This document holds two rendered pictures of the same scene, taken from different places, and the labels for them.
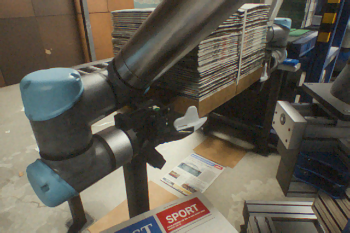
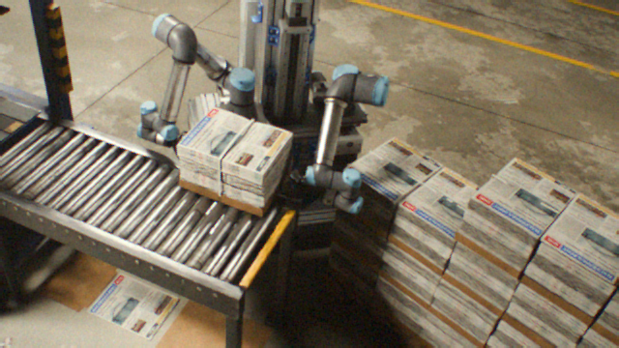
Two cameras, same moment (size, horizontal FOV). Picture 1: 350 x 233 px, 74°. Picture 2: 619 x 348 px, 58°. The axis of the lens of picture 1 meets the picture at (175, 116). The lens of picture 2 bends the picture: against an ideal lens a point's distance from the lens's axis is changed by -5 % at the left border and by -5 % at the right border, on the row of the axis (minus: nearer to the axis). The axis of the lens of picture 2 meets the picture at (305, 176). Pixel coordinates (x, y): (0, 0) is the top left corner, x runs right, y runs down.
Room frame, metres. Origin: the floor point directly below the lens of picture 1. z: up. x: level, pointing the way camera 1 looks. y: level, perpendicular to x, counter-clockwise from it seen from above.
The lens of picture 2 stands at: (1.11, 1.74, 2.43)
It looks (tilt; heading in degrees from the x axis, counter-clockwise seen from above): 40 degrees down; 248
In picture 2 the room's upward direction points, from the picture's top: 7 degrees clockwise
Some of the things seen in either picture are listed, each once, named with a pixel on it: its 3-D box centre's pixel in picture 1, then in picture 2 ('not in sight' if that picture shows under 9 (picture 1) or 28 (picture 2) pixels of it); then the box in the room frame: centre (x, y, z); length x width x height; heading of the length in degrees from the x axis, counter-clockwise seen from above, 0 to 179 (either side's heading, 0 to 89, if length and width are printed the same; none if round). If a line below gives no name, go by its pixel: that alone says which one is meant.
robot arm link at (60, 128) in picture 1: (69, 107); (346, 183); (0.31, 0.15, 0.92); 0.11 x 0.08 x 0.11; 152
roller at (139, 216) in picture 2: not in sight; (149, 204); (1.07, -0.02, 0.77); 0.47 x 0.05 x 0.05; 51
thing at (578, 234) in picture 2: not in sight; (595, 235); (-0.42, 0.75, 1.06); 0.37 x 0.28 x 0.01; 31
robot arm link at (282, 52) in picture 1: (274, 56); (150, 132); (1.02, -0.44, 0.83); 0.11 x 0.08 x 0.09; 141
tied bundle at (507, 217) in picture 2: not in sight; (515, 215); (-0.28, 0.49, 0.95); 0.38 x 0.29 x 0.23; 30
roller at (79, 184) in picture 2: not in sight; (85, 179); (1.32, -0.23, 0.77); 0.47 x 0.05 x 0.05; 51
